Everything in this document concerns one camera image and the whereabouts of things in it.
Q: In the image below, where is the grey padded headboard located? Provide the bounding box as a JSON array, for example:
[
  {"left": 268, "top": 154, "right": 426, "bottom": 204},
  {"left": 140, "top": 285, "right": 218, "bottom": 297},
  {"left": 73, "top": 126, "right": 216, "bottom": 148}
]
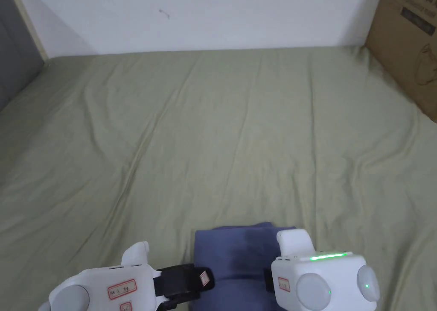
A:
[{"left": 0, "top": 0, "right": 51, "bottom": 113}]

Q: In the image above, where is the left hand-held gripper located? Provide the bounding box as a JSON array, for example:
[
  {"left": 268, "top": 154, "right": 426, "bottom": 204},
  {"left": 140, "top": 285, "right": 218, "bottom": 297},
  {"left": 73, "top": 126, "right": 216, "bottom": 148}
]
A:
[{"left": 37, "top": 241, "right": 216, "bottom": 311}]

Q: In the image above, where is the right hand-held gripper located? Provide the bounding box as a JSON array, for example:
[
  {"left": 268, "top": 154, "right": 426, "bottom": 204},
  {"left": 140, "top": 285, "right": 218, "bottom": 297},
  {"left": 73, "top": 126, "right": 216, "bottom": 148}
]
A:
[{"left": 263, "top": 229, "right": 381, "bottom": 311}]

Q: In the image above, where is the brown cardboard carton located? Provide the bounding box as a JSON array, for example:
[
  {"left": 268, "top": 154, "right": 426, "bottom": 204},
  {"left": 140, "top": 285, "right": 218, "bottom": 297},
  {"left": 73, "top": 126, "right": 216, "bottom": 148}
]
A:
[{"left": 364, "top": 0, "right": 437, "bottom": 124}]

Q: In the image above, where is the bed with pale green sheet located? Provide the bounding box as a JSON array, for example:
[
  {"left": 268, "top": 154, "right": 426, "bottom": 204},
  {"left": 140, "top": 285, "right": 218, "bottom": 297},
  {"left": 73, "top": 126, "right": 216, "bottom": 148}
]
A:
[{"left": 0, "top": 45, "right": 437, "bottom": 311}]

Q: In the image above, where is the dark blue garment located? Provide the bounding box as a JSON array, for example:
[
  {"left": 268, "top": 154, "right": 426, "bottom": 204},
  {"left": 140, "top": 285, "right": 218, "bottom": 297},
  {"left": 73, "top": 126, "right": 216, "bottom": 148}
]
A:
[{"left": 194, "top": 222, "right": 297, "bottom": 311}]

